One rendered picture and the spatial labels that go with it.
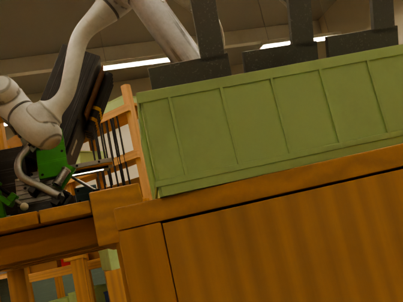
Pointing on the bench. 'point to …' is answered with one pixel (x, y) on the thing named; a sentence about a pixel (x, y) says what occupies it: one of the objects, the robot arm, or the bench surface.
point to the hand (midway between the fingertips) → (29, 143)
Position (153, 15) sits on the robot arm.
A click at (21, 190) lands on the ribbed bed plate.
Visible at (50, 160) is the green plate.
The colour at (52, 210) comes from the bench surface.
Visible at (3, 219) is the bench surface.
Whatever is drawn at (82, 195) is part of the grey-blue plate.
